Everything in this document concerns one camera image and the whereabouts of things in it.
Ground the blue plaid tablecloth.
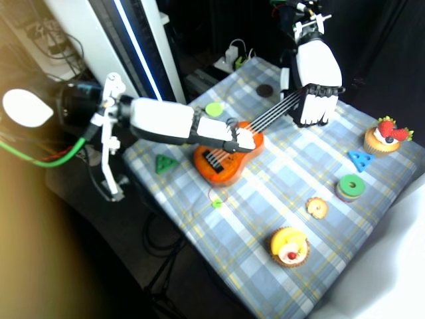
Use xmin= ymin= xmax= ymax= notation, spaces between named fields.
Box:
xmin=122 ymin=56 xmax=418 ymax=319

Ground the white power strip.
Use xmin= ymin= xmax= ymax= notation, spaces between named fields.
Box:
xmin=214 ymin=39 xmax=255 ymax=72

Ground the black floor cable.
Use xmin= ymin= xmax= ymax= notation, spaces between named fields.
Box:
xmin=141 ymin=212 xmax=187 ymax=260

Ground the small orange toy guitar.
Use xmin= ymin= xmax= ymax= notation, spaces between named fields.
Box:
xmin=193 ymin=88 xmax=308 ymax=187

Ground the green triangle block with holes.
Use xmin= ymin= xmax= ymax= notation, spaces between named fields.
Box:
xmin=155 ymin=154 xmax=179 ymax=174

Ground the grey aluminium profile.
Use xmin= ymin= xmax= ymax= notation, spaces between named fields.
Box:
xmin=185 ymin=68 xmax=220 ymax=97

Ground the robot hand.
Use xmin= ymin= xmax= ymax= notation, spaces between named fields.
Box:
xmin=131 ymin=98 xmax=257 ymax=154
xmin=280 ymin=37 xmax=347 ymax=129

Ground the cupcake with strawberries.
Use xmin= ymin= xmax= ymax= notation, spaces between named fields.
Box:
xmin=363 ymin=115 xmax=415 ymax=158

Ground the white robot body cover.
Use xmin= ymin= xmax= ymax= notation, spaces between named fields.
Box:
xmin=308 ymin=179 xmax=425 ymax=319

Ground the white robot column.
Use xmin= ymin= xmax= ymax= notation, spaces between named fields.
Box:
xmin=42 ymin=0 xmax=187 ymax=104

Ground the cupcake with yellow fruit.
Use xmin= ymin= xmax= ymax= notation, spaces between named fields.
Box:
xmin=268 ymin=227 xmax=311 ymax=268

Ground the green sandwich cookie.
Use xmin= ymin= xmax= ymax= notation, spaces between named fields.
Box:
xmin=205 ymin=102 xmax=224 ymax=117

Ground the green cable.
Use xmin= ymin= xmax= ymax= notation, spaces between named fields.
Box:
xmin=0 ymin=136 xmax=88 ymax=169

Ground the blue triangle block with holes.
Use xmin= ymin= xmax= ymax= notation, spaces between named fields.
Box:
xmin=347 ymin=150 xmax=376 ymax=173

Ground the stack of coloured rings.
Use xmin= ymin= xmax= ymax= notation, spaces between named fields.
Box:
xmin=335 ymin=173 xmax=366 ymax=203

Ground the round jam biscuit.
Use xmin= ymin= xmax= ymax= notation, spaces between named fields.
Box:
xmin=305 ymin=196 xmax=329 ymax=220

